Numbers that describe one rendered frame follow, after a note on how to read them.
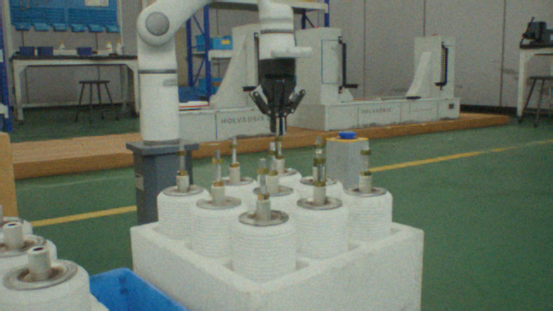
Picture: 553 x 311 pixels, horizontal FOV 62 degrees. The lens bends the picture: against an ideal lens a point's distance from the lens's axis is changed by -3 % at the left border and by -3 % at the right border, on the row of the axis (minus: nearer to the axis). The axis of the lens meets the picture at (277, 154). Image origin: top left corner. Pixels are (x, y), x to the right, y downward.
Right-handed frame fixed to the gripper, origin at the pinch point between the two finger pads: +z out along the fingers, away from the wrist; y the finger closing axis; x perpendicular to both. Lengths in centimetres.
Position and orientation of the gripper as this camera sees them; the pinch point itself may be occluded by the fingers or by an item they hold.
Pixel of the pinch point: (278, 125)
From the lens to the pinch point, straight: 101.6
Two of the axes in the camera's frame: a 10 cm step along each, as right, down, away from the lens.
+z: 0.2, 9.9, 1.7
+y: -8.8, 1.0, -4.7
